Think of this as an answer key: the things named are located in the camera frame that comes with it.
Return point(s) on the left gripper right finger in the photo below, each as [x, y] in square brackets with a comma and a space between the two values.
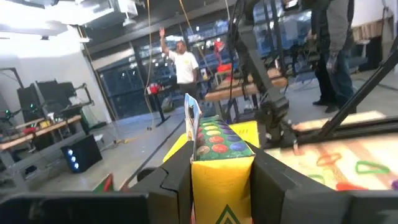
[267, 186]

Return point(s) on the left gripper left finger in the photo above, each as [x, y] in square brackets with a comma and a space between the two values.
[168, 186]

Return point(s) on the green rubber band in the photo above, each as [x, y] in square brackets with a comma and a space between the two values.
[316, 178]
[357, 168]

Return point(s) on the orange rubber band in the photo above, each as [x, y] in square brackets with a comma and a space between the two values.
[317, 159]

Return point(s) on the orange-red rubber band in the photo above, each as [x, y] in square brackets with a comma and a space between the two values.
[349, 187]

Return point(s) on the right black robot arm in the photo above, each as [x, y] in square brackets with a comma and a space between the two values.
[248, 62]

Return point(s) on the black computer tower with lights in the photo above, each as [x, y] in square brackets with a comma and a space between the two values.
[82, 154]

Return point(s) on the wooden workbench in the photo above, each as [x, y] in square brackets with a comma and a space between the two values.
[40, 130]
[242, 88]

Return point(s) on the person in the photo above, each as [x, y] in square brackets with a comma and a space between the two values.
[185, 67]
[337, 31]

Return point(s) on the black computer monitor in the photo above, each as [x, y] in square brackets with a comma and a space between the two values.
[54, 93]

